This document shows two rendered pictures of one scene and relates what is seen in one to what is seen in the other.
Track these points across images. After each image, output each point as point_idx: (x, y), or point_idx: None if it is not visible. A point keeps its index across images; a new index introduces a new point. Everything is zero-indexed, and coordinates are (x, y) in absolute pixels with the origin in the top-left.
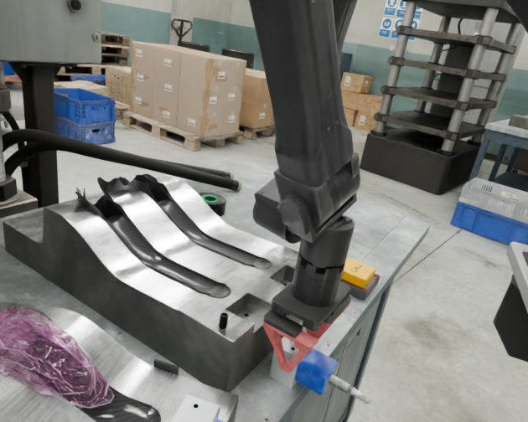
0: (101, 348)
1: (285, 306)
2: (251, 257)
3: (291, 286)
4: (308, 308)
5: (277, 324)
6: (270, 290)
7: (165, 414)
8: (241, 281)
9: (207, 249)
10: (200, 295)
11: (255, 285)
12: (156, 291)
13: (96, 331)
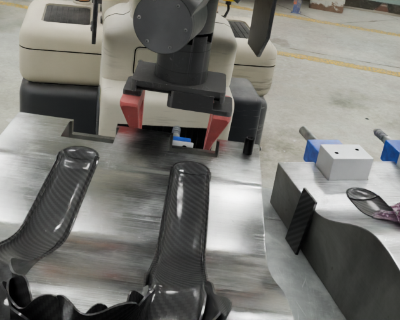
0: (363, 221)
1: (224, 86)
2: (59, 169)
3: (186, 86)
4: (211, 77)
5: (231, 105)
6: (143, 138)
7: (343, 188)
8: (148, 159)
9: (77, 213)
10: (214, 180)
11: (146, 148)
12: (249, 215)
13: (360, 224)
